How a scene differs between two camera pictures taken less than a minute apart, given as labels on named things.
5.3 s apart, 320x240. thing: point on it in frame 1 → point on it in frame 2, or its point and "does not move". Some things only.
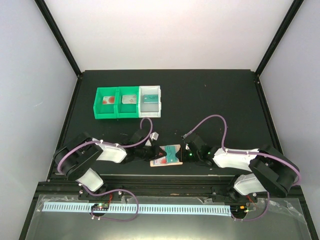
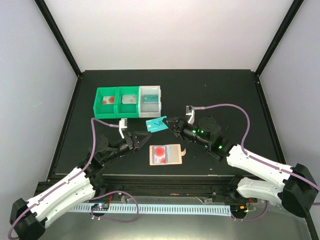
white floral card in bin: (129, 99) does not move
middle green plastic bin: (127, 110) does not move
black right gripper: (181, 156) → (181, 123)
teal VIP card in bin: (150, 98) does not move
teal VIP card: (170, 150) → (156, 124)
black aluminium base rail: (57, 187) does not move
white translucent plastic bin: (149, 100) does not move
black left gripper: (155, 153) → (132, 135)
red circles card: (161, 161) does not move
